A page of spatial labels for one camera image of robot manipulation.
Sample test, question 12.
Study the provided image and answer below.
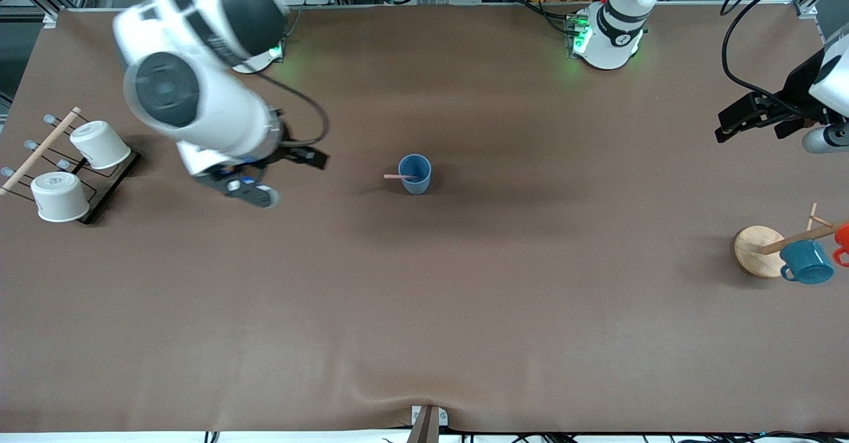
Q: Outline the blue plastic cup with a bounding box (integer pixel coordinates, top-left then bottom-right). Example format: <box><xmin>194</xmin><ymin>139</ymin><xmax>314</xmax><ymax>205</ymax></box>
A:
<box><xmin>397</xmin><ymin>154</ymin><xmax>432</xmax><ymax>196</ymax></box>

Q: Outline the white paper cup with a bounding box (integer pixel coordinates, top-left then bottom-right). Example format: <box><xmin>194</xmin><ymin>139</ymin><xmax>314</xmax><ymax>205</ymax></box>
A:
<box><xmin>69</xmin><ymin>120</ymin><xmax>132</xmax><ymax>170</ymax></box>
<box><xmin>30</xmin><ymin>171</ymin><xmax>90</xmax><ymax>223</ymax></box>

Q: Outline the wooden mug tree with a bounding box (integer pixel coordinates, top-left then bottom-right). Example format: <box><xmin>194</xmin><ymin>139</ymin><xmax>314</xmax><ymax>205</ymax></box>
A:
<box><xmin>733</xmin><ymin>202</ymin><xmax>849</xmax><ymax>279</ymax></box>

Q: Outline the teal ceramic mug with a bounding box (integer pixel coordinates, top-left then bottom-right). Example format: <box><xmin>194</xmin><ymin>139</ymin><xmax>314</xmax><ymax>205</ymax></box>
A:
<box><xmin>779</xmin><ymin>239</ymin><xmax>836</xmax><ymax>286</ymax></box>

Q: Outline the orange ceramic mug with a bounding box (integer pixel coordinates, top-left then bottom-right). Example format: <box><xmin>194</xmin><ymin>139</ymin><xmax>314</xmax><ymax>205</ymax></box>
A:
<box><xmin>831</xmin><ymin>223</ymin><xmax>849</xmax><ymax>269</ymax></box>

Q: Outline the brown table cover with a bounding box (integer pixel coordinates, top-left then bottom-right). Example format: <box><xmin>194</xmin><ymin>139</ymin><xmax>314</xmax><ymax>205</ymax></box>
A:
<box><xmin>0</xmin><ymin>2</ymin><xmax>849</xmax><ymax>434</ymax></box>

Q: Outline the wooden rack rod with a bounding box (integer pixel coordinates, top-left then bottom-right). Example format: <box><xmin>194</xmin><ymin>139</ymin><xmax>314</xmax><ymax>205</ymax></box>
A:
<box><xmin>0</xmin><ymin>106</ymin><xmax>82</xmax><ymax>197</ymax></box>

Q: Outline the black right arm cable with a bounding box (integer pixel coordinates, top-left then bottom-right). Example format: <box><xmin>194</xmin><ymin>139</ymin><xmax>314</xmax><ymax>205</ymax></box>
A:
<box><xmin>255</xmin><ymin>74</ymin><xmax>331</xmax><ymax>149</ymax></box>

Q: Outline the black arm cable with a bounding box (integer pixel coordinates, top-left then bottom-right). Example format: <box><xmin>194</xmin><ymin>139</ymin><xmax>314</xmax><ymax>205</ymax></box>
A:
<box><xmin>255</xmin><ymin>74</ymin><xmax>331</xmax><ymax>149</ymax></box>
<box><xmin>720</xmin><ymin>0</ymin><xmax>849</xmax><ymax>100</ymax></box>

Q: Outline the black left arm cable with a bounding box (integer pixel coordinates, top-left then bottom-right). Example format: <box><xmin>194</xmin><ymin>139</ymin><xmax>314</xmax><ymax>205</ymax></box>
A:
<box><xmin>720</xmin><ymin>0</ymin><xmax>849</xmax><ymax>100</ymax></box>

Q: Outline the black wire cup rack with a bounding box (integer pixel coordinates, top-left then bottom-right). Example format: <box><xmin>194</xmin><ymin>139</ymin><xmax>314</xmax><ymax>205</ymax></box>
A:
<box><xmin>0</xmin><ymin>108</ymin><xmax>142</xmax><ymax>225</ymax></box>

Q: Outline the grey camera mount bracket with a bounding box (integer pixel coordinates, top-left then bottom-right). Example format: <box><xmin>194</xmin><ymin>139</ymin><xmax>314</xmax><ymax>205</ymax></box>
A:
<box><xmin>405</xmin><ymin>405</ymin><xmax>450</xmax><ymax>443</ymax></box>

